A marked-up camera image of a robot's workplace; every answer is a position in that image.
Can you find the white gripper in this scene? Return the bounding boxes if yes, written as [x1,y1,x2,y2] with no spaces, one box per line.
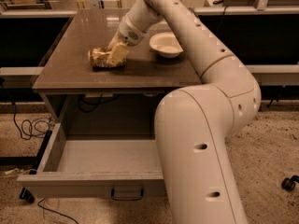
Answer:
[107,15,147,67]

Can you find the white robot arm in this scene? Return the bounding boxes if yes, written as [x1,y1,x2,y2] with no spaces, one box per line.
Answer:
[112,0,261,224]

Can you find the open grey top drawer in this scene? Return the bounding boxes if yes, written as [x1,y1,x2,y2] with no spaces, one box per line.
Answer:
[18,124,165,198]

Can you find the white paper bowl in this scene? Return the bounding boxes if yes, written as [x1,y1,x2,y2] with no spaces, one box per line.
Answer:
[149,32,183,58]

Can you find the grey cabinet with countertop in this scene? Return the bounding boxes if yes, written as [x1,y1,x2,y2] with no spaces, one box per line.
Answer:
[33,9,200,139]

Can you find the black cabinet caster wheel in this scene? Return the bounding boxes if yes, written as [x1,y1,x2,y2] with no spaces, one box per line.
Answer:
[20,188,35,203]

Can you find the black caster wheel right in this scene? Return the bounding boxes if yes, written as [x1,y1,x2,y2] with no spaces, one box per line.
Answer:
[281,175,299,191]

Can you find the black cable under countertop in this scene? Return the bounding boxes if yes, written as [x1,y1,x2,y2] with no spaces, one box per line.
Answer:
[77,93,121,114]

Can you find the blue cable on floor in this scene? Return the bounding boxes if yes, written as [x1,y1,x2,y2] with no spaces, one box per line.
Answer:
[8,93,55,141]

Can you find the black drawer handle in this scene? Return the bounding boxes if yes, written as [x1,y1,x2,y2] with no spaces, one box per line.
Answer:
[110,189,144,202]

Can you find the black floor cable front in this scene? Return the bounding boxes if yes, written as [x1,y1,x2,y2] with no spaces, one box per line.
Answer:
[36,197,80,224]

